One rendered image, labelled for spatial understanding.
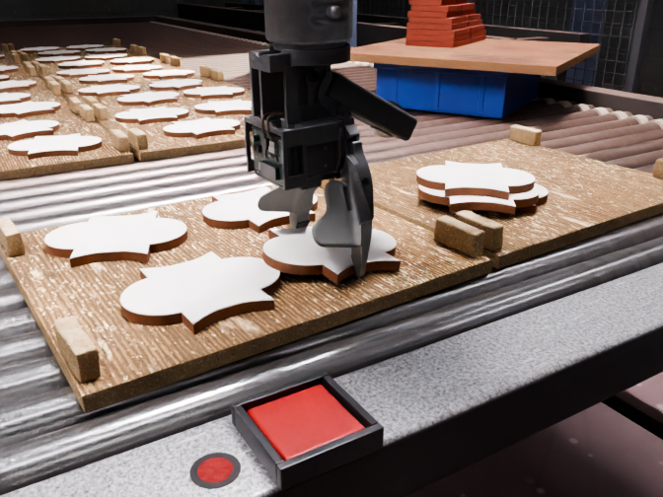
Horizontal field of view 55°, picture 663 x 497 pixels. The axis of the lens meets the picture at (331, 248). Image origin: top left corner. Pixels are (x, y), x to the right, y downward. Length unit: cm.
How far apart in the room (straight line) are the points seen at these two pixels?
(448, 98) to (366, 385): 103
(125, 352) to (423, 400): 23
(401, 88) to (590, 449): 112
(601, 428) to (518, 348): 151
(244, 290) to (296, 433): 18
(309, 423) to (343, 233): 20
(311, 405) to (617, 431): 167
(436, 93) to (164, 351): 106
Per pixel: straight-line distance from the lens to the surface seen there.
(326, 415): 45
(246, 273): 60
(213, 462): 44
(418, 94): 148
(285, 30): 55
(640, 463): 199
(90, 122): 136
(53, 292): 64
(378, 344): 55
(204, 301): 56
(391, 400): 49
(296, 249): 63
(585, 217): 82
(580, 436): 202
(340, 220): 58
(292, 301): 57
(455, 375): 52
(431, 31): 165
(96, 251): 68
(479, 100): 143
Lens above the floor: 120
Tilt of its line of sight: 23 degrees down
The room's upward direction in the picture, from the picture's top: straight up
